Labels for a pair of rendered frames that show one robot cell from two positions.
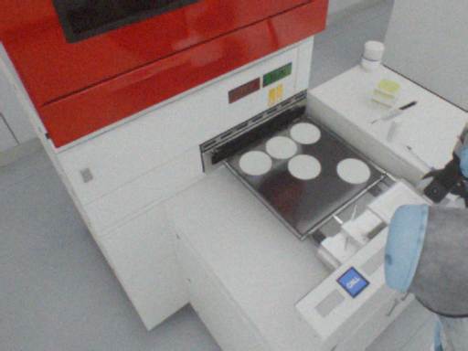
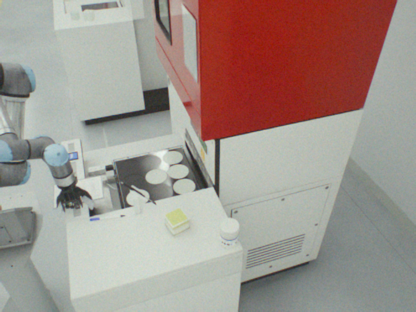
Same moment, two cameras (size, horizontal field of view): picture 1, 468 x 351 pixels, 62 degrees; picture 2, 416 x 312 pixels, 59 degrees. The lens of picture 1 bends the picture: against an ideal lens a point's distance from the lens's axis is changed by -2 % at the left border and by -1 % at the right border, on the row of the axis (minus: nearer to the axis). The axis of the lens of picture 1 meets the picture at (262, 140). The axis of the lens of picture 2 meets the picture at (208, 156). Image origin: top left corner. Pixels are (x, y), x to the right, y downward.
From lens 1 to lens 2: 1.98 m
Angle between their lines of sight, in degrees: 75
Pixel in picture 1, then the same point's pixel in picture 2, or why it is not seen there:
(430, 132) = (128, 239)
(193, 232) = (153, 140)
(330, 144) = (166, 195)
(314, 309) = (73, 143)
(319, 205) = (125, 173)
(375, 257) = (75, 169)
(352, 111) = (176, 202)
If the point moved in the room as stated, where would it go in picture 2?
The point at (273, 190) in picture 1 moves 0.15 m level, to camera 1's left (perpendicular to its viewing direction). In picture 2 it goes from (148, 159) to (161, 142)
